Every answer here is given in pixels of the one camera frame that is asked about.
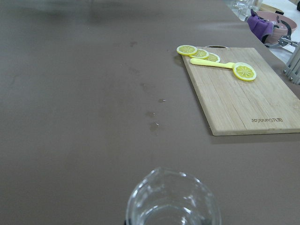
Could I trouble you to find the clear glass measuring cup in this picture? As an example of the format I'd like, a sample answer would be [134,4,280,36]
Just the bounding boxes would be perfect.
[125,167,222,225]

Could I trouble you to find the lemon slice middle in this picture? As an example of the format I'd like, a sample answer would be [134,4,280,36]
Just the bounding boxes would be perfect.
[189,48,209,59]

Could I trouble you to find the bamboo cutting board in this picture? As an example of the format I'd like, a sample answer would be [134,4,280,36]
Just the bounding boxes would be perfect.
[183,47,300,136]

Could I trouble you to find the lemon slice near knife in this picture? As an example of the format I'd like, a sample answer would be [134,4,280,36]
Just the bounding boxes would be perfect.
[205,52,221,62]

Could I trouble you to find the yellow plastic knife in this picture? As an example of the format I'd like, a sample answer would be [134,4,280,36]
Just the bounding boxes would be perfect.
[190,58,235,69]

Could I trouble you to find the purple cloth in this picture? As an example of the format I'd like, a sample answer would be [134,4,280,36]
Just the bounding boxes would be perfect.
[247,15,274,42]

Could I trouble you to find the pink bowl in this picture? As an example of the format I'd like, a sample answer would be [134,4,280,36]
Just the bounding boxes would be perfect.
[256,11,297,44]

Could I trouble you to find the lemon slice on handle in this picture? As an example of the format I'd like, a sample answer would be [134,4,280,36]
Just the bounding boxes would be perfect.
[233,62,257,82]

